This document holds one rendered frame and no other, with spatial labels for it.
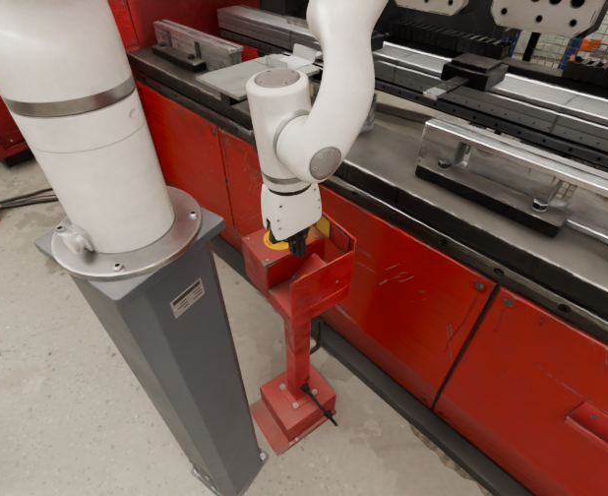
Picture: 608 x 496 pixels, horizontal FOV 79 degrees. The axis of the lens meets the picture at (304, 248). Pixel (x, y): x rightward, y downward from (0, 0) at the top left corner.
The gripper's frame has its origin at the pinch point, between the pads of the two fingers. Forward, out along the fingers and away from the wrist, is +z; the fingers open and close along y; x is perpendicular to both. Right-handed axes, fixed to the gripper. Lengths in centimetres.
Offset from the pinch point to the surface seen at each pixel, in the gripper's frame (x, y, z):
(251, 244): -11.8, 4.6, 6.2
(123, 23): -130, -10, -12
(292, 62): -46, -32, -13
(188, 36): -101, -24, -10
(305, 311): 4.8, 2.7, 14.2
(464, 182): 9.7, -35.4, -2.9
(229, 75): -48, -14, -14
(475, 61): -12, -63, -14
